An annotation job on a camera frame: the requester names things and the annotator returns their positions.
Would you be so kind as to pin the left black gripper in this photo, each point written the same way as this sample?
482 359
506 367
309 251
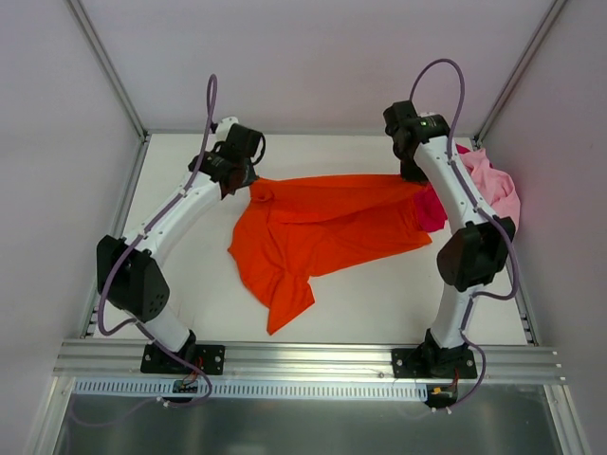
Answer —
239 178

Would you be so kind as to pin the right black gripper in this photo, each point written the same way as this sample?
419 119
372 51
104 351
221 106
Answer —
411 171

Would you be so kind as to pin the magenta t shirt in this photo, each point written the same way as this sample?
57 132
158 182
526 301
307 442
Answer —
431 215

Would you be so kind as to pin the orange t shirt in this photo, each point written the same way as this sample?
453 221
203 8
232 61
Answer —
296 229

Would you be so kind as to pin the light pink t shirt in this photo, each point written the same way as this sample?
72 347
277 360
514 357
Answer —
495 186

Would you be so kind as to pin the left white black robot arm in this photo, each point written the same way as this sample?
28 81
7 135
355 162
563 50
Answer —
131 284

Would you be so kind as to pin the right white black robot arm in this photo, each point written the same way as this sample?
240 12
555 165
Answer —
468 262

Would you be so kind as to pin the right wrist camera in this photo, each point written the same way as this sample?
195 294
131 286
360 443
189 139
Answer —
397 114

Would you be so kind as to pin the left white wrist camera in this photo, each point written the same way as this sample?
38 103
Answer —
222 128

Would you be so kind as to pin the right aluminium frame post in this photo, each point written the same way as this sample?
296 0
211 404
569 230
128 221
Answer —
531 49

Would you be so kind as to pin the aluminium frame post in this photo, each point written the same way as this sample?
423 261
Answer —
531 49
108 69

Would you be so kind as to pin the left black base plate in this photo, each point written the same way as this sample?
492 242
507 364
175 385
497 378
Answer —
208 358

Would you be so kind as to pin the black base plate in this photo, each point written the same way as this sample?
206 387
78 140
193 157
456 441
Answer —
208 358
422 362

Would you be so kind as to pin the left aluminium frame post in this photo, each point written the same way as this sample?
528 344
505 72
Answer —
108 69

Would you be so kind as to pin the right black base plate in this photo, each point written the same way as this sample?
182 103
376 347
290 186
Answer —
422 362

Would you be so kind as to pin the white slotted cable duct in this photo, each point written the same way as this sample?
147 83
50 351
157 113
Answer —
254 389

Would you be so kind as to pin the aluminium mounting rail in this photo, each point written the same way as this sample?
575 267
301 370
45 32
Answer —
303 361

